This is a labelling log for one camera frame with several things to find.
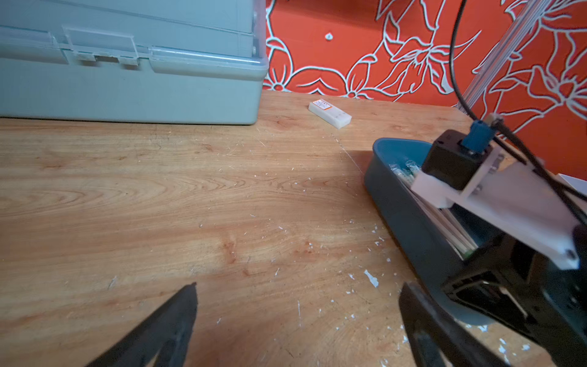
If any grey lidded storage container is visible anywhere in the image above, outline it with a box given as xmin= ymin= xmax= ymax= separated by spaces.
xmin=1 ymin=1 xmax=269 ymax=125

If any small white labelled box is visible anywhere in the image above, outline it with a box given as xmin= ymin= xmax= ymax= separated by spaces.
xmin=308 ymin=99 xmax=352 ymax=129

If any chopstick pairs bundle in box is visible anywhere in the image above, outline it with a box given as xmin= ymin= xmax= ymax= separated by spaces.
xmin=389 ymin=160 xmax=478 ymax=260

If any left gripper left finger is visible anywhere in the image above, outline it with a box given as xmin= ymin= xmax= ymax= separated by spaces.
xmin=89 ymin=283 xmax=198 ymax=366

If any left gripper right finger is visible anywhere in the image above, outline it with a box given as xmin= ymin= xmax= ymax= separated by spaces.
xmin=398 ymin=283 xmax=507 ymax=366

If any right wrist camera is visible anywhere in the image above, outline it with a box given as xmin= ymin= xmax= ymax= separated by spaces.
xmin=411 ymin=121 xmax=586 ymax=270

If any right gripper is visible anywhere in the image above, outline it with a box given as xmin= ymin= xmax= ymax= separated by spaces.
xmin=443 ymin=225 xmax=586 ymax=366

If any blue plastic storage box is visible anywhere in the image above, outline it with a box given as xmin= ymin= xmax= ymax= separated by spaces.
xmin=365 ymin=138 xmax=495 ymax=326

